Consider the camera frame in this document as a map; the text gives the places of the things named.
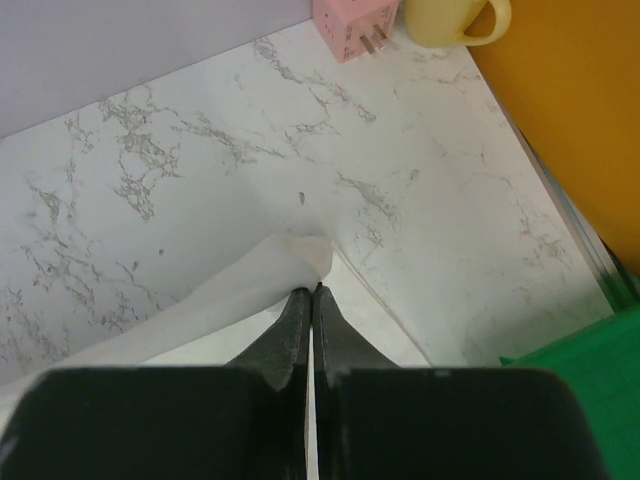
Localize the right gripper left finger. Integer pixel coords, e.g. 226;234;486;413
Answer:
226;288;311;479

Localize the green plastic tray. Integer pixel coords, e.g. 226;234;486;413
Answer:
500;307;639;479

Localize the pink plug cube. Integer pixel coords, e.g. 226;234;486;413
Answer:
311;0;400;63

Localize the yellow mug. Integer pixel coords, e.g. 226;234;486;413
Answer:
403;0;512;48

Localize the white t shirt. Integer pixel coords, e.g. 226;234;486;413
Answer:
0;234;436;426

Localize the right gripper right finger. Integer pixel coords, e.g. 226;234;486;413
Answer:
312;284;399;479

